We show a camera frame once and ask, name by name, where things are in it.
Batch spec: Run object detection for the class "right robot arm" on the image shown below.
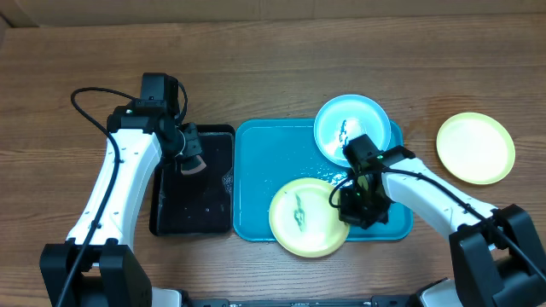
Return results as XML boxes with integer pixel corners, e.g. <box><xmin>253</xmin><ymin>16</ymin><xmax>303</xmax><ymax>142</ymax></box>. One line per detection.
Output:
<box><xmin>336</xmin><ymin>142</ymin><xmax>545</xmax><ymax>306</ymax></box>

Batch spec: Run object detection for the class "green scrub sponge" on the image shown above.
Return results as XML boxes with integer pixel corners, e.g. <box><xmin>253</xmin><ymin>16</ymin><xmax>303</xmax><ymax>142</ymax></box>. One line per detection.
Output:
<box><xmin>180</xmin><ymin>155</ymin><xmax>206</xmax><ymax>176</ymax></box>

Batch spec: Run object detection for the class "teal plastic tray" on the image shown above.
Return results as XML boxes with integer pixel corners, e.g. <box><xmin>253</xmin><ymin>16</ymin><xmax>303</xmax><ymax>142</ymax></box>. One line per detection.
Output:
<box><xmin>232</xmin><ymin>118</ymin><xmax>415</xmax><ymax>243</ymax></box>

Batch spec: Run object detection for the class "yellow plate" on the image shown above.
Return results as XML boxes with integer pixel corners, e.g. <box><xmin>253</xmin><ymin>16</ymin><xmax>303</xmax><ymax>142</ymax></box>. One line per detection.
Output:
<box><xmin>436</xmin><ymin>112</ymin><xmax>515</xmax><ymax>185</ymax></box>
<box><xmin>269</xmin><ymin>177</ymin><xmax>350</xmax><ymax>258</ymax></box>

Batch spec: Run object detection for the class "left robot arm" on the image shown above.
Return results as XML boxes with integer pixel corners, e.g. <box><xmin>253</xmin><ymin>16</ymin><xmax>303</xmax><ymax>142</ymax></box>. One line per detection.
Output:
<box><xmin>39</xmin><ymin>101</ymin><xmax>186</xmax><ymax>306</ymax></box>

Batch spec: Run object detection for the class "light blue plate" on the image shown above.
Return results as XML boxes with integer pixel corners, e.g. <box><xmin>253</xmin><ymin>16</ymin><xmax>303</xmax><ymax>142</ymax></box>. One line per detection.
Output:
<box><xmin>313</xmin><ymin>94</ymin><xmax>391</xmax><ymax>167</ymax></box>

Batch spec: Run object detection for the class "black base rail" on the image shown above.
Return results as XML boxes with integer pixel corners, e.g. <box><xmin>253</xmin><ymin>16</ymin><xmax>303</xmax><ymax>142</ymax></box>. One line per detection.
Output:
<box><xmin>182</xmin><ymin>294</ymin><xmax>422</xmax><ymax>307</ymax></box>

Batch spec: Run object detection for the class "black tray with water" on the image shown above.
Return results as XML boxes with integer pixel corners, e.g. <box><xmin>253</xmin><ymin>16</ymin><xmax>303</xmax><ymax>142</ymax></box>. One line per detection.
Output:
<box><xmin>148</xmin><ymin>125</ymin><xmax>235</xmax><ymax>236</ymax></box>

